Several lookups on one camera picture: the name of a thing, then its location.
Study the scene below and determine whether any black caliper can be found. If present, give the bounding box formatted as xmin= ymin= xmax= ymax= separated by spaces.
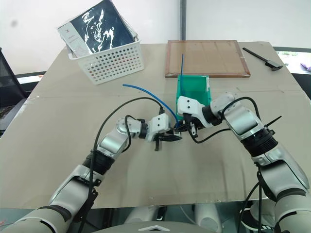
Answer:
xmin=242 ymin=47 xmax=289 ymax=72

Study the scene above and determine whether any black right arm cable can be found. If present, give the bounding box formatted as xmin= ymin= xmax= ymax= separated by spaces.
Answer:
xmin=188 ymin=96 xmax=266 ymax=233

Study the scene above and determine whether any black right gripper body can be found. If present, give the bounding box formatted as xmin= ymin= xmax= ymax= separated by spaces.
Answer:
xmin=183 ymin=112 xmax=204 ymax=130

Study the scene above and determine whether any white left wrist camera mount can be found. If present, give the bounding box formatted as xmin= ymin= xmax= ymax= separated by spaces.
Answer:
xmin=145 ymin=113 xmax=170 ymax=142

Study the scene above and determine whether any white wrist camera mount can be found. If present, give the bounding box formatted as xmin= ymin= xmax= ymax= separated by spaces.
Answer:
xmin=176 ymin=96 xmax=210 ymax=128
xmin=145 ymin=113 xmax=170 ymax=142

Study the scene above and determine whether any green plastic bin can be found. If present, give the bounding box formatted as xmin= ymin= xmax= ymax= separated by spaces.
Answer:
xmin=175 ymin=74 xmax=213 ymax=122

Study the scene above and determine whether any curved blue cable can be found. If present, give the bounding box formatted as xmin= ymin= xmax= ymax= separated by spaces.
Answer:
xmin=122 ymin=83 xmax=181 ymax=129

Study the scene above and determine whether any white perforated plastic basket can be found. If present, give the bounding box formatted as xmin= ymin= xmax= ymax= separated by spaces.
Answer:
xmin=68 ymin=39 xmax=145 ymax=85

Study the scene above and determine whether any wooden framed board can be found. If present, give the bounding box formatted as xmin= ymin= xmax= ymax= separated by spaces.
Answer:
xmin=165 ymin=39 xmax=251 ymax=79

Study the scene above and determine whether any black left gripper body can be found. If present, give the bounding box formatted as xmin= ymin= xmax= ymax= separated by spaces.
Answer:
xmin=154 ymin=132 xmax=171 ymax=152

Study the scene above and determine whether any dark blue packaged item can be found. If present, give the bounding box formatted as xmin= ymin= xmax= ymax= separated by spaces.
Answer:
xmin=57 ymin=0 xmax=139 ymax=60

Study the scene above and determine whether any black zip tie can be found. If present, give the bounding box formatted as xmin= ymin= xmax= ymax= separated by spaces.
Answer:
xmin=264 ymin=115 xmax=283 ymax=129

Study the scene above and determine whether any brown cardboard table cover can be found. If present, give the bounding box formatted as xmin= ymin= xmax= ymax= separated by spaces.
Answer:
xmin=0 ymin=41 xmax=311 ymax=210

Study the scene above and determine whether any grey robot torso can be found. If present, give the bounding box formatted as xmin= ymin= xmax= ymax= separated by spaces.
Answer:
xmin=88 ymin=218 xmax=243 ymax=233

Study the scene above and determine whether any straight blue cable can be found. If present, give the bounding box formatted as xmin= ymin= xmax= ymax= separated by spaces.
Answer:
xmin=179 ymin=53 xmax=185 ymax=102

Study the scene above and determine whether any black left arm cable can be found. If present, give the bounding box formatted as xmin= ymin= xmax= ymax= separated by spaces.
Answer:
xmin=80 ymin=97 xmax=166 ymax=222

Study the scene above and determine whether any grey vertical pole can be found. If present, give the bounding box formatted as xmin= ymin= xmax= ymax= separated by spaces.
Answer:
xmin=178 ymin=0 xmax=188 ymax=41

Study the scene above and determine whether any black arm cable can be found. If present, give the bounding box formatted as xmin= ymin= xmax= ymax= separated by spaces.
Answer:
xmin=188 ymin=96 xmax=266 ymax=233
xmin=80 ymin=97 xmax=166 ymax=222

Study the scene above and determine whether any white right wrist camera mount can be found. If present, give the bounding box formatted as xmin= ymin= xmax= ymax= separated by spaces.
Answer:
xmin=176 ymin=96 xmax=210 ymax=128

